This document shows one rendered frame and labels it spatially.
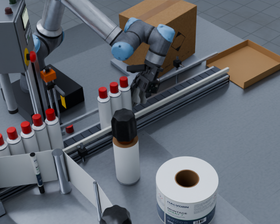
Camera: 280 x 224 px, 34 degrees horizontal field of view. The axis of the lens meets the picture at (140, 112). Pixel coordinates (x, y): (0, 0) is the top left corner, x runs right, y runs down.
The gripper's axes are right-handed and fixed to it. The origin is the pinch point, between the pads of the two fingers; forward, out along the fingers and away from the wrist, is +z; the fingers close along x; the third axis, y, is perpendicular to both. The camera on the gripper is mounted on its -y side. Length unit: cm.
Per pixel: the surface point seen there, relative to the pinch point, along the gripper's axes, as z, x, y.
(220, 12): -28, 236, -161
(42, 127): 11.1, -41.1, 2.0
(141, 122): 5.9, 3.1, 6.0
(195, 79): -13.9, 35.3, -1.6
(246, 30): -25, 231, -120
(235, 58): -26, 66, -7
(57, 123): 9.0, -36.0, 2.6
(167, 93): -5.5, 20.6, -1.7
